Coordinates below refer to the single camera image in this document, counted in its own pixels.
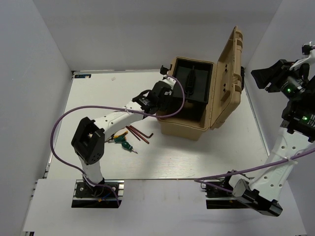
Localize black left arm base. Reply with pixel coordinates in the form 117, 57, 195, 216
73, 180, 124, 199

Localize green orange stubby screwdriver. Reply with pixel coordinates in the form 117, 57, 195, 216
113, 135, 126, 143

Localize black toolbox tray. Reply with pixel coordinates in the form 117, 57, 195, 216
172, 57, 214, 104

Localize yellow black needle-nose pliers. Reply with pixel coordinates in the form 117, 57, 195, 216
105, 131, 128, 143

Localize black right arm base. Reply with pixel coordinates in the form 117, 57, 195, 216
200, 180, 233, 198

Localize blue label sticker left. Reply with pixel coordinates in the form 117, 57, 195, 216
74, 74, 92, 79

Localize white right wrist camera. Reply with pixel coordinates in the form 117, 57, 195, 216
289, 41, 315, 70

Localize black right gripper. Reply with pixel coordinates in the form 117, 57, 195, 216
250, 59, 308, 101

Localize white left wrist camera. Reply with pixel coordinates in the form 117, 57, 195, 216
162, 75, 177, 89

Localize tan plastic toolbox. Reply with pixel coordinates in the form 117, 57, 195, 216
158, 27, 244, 141

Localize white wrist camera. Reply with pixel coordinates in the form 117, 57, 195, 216
162, 75, 177, 89
289, 41, 315, 70

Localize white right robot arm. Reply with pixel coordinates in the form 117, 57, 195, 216
222, 59, 315, 217

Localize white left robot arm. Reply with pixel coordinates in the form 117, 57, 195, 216
71, 78, 176, 196

